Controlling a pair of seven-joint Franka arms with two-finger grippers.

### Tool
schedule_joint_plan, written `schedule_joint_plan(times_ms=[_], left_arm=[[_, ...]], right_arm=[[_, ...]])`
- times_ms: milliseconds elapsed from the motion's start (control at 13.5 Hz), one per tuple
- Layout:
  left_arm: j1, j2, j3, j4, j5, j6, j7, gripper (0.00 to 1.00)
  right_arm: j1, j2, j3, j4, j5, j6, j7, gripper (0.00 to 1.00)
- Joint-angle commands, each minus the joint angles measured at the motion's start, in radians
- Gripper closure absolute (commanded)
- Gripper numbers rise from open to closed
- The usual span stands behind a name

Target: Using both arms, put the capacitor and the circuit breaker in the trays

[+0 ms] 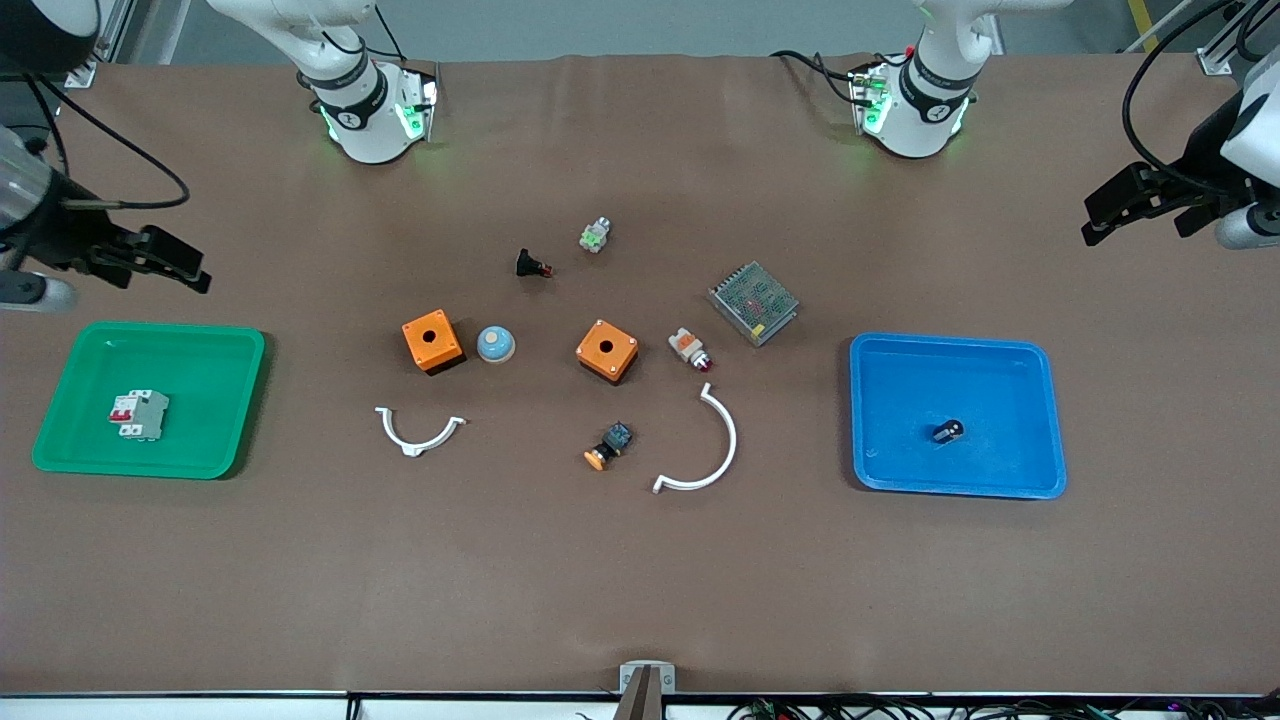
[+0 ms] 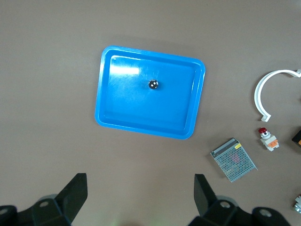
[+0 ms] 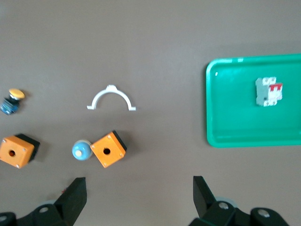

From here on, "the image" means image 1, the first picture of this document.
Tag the blue plastic tray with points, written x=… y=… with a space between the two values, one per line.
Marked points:
x=1000 y=380

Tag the silver mesh power supply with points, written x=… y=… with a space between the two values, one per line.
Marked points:
x=753 y=303

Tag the orange mushroom push button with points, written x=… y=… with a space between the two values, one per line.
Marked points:
x=598 y=458

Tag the brown table mat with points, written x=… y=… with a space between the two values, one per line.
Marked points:
x=640 y=570

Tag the white red circuit breaker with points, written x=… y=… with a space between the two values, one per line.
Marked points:
x=145 y=415

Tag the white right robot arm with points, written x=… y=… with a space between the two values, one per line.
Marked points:
x=360 y=120

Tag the small white pipe clamp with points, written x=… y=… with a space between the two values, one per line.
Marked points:
x=410 y=445

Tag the black indicator lamp red tip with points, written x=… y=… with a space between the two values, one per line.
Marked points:
x=527 y=263

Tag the red indicator lamp orange body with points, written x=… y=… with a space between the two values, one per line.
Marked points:
x=686 y=346

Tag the black cylindrical capacitor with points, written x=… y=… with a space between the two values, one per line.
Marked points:
x=948 y=432

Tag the blue dome button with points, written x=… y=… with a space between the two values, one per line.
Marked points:
x=496 y=345

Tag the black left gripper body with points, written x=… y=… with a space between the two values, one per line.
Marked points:
x=1203 y=151

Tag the grey metal bracket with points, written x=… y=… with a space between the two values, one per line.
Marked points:
x=668 y=680

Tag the aluminium frame profile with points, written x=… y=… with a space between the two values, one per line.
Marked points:
x=118 y=30
x=82 y=74
x=1215 y=58

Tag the orange button box with hole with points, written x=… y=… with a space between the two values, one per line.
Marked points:
x=432 y=340
x=607 y=350

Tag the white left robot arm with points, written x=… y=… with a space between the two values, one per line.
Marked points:
x=915 y=120

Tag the green plastic tray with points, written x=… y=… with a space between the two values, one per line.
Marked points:
x=200 y=400

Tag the green white switch block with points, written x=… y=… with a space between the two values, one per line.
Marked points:
x=595 y=236

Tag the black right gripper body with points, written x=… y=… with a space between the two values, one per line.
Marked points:
x=62 y=240

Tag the large white arc clamp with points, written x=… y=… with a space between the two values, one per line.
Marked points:
x=730 y=440

